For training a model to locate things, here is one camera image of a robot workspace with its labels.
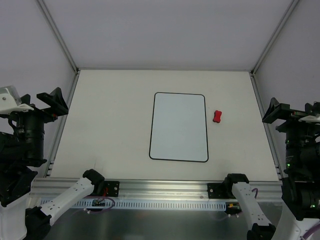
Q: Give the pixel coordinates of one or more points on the aluminium frame post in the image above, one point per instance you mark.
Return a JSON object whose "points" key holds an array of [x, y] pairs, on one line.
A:
{"points": [[275, 34], [57, 34]]}

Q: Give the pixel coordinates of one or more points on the white slotted cable duct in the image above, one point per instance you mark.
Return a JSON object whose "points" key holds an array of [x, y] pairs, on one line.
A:
{"points": [[134, 204]]}

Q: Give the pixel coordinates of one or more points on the left aluminium table edge rail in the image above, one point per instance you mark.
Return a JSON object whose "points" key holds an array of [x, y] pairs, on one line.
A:
{"points": [[48, 166]]}

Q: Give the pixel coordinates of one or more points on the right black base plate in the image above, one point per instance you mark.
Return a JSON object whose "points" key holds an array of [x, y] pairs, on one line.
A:
{"points": [[216, 191]]}

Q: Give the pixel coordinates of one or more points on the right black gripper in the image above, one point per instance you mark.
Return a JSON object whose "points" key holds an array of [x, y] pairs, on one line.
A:
{"points": [[292, 120]]}

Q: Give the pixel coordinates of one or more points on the left aluminium frame post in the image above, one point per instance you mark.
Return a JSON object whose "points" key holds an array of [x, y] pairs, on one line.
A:
{"points": [[57, 34]]}

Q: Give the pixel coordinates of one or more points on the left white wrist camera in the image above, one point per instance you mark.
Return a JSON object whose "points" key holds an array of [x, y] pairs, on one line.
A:
{"points": [[10, 101]]}

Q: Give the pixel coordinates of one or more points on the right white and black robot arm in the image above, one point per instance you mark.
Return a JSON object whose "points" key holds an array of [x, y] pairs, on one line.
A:
{"points": [[300, 216]]}

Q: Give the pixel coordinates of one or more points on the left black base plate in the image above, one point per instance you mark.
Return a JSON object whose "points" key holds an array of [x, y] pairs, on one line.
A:
{"points": [[111, 188]]}

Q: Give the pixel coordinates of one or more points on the white whiteboard with black rim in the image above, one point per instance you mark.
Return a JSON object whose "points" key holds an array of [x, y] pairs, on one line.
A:
{"points": [[179, 128]]}

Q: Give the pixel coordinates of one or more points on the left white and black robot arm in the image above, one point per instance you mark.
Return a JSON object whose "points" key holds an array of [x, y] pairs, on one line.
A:
{"points": [[21, 153]]}

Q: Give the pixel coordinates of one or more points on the aluminium table edge rail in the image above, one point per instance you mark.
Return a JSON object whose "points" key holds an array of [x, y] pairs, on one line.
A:
{"points": [[267, 128], [48, 166]]}

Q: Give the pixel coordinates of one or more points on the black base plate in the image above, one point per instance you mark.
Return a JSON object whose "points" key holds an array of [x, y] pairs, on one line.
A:
{"points": [[216, 191], [111, 188]]}

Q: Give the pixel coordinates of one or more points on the red and black whiteboard eraser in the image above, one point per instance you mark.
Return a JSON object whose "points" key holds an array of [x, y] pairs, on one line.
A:
{"points": [[217, 116]]}

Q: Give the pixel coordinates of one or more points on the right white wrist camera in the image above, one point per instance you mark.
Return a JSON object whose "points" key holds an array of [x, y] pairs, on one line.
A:
{"points": [[312, 112]]}

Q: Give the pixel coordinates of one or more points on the right aluminium frame post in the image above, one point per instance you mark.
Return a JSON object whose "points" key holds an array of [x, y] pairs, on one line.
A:
{"points": [[275, 34]]}

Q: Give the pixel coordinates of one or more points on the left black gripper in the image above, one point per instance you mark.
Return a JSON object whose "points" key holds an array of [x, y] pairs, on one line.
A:
{"points": [[36, 113]]}

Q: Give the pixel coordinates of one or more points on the aluminium mounting rail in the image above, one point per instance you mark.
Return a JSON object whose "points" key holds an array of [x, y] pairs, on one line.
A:
{"points": [[167, 190]]}

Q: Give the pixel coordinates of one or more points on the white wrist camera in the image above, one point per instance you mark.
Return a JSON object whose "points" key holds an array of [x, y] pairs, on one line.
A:
{"points": [[312, 112], [10, 101]]}

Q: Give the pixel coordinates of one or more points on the right aluminium table edge rail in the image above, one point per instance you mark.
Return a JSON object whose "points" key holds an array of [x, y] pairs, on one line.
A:
{"points": [[267, 128]]}

